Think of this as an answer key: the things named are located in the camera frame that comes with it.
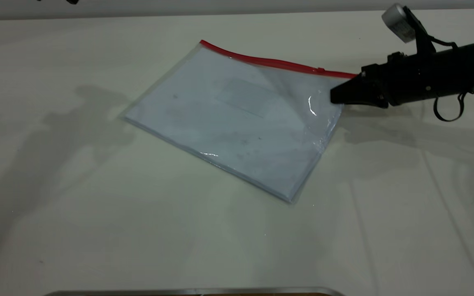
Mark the clear plastic zipper bag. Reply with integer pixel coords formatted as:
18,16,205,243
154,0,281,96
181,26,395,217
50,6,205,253
122,39,359,205

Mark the black looped cable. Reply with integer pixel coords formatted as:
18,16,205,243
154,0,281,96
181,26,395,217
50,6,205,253
433,36,474,123

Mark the metal edge strip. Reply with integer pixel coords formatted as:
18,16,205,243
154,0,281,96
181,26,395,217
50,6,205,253
44,287,345,296

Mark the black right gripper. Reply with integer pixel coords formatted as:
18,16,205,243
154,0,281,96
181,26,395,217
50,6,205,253
330,41,474,109

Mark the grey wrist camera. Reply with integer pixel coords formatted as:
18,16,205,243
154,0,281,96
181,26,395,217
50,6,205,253
381,3,436,54

